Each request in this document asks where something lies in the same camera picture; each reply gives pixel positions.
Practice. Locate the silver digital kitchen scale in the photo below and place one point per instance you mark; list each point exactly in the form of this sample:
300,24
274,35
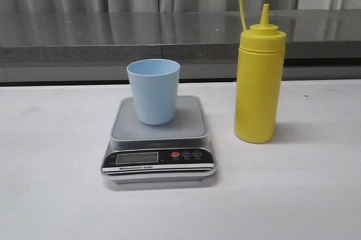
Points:
179,150

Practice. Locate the yellow squeeze bottle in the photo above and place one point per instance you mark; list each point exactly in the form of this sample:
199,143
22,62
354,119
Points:
259,72

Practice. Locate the light blue plastic cup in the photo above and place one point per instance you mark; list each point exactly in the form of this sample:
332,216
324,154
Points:
154,85

